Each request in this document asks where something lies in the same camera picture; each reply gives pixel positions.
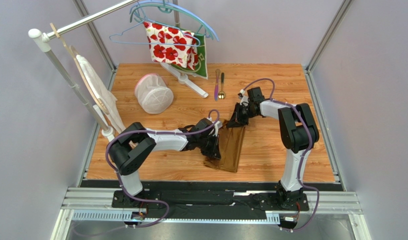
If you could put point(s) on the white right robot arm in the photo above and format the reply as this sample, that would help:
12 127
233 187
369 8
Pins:
298 131

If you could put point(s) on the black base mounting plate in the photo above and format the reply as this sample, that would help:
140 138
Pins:
206 200

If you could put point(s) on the wooden hanger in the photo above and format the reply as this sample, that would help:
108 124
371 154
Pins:
73 53

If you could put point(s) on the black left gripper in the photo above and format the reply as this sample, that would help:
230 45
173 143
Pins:
215 151

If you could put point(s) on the light blue wire hanger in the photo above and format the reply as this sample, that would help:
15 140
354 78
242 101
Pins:
158 33

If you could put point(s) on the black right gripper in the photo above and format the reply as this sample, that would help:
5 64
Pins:
239 117

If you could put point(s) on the red floral cloth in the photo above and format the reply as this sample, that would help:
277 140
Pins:
181 57

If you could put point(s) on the brown cloth napkin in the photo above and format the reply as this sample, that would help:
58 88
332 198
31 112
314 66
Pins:
230 147

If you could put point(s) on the green patterned cloth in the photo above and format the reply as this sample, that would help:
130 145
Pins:
201 67

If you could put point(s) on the blue plastic hanger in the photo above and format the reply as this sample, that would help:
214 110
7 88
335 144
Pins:
187 15

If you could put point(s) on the white mesh laundry basket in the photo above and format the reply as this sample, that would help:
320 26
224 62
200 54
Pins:
152 94

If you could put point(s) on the teal plastic hanger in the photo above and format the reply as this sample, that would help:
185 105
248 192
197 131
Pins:
157 6

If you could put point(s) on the gold spoon black handle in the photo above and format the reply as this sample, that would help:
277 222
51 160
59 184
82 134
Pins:
221 93

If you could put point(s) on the aluminium frame rail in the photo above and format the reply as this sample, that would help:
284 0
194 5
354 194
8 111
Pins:
95 204

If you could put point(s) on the white mesh garment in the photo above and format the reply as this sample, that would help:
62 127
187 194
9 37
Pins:
105 99

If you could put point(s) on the purple handled knife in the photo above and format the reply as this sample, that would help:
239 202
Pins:
216 87

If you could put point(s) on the white clothes rack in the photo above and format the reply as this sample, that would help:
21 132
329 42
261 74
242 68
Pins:
42 40

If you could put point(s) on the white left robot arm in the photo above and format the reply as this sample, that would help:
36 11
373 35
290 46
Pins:
127 152

